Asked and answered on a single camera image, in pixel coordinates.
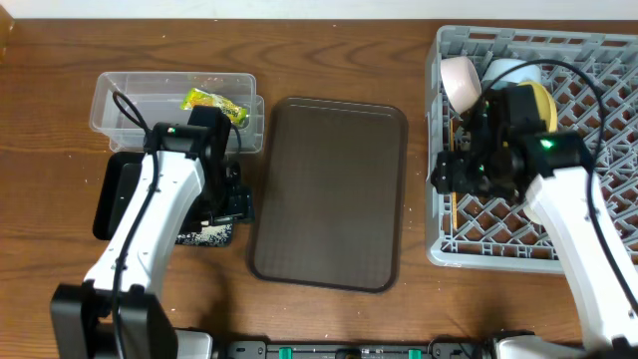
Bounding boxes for pile of rice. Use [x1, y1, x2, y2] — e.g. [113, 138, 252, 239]
[175, 222, 233, 247]

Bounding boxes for wooden chopstick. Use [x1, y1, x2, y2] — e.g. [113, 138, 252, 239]
[449, 116, 458, 233]

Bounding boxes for yellow plate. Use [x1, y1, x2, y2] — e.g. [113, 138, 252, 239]
[518, 81, 558, 133]

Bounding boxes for pink white bowl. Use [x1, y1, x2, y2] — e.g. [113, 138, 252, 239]
[440, 57, 481, 113]

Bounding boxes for light blue bowl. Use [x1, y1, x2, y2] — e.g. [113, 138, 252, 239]
[480, 58, 543, 92]

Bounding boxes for green orange snack wrapper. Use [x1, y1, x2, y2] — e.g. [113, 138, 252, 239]
[180, 88, 248, 127]

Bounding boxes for white green cup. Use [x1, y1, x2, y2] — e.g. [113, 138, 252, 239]
[523, 201, 542, 225]

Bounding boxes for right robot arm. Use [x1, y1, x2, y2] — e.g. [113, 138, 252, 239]
[431, 82, 637, 358]

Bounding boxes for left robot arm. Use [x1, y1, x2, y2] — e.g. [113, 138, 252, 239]
[50, 106, 255, 358]

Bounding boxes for black waste tray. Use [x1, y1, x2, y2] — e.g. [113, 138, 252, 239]
[92, 151, 235, 248]

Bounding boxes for clear plastic waste bin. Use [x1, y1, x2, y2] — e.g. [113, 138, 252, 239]
[89, 72, 265, 154]

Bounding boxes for grey dishwasher rack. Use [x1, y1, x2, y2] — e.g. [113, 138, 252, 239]
[425, 25, 637, 273]

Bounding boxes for brown serving tray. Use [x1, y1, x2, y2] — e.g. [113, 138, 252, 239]
[247, 97, 409, 293]

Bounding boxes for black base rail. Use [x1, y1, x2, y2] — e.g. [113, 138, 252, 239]
[212, 335, 496, 359]

